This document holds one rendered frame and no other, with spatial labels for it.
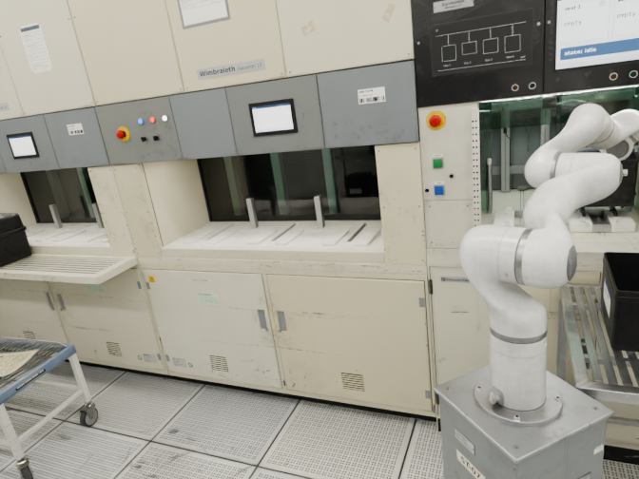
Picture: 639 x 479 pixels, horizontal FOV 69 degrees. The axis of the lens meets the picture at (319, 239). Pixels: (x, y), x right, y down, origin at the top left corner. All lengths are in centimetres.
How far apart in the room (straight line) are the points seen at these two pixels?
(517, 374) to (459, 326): 85
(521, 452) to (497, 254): 41
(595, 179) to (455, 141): 58
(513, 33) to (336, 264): 106
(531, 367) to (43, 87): 242
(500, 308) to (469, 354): 97
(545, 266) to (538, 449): 38
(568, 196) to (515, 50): 63
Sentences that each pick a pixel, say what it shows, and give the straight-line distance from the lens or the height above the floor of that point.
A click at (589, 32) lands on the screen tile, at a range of 169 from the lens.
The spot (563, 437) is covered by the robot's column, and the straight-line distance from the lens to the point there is 117.
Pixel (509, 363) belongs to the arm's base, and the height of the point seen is 89.
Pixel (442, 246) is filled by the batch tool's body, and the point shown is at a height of 88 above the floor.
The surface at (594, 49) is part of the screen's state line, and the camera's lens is 170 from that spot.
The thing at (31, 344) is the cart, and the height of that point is 46.
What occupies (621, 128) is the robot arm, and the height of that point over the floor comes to 128.
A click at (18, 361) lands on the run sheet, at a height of 46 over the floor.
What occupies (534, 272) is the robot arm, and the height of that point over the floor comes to 112.
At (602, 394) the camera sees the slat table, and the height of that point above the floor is 75.
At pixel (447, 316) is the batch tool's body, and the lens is 195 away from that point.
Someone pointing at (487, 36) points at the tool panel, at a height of 160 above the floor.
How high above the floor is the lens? 152
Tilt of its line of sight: 18 degrees down
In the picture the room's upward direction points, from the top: 8 degrees counter-clockwise
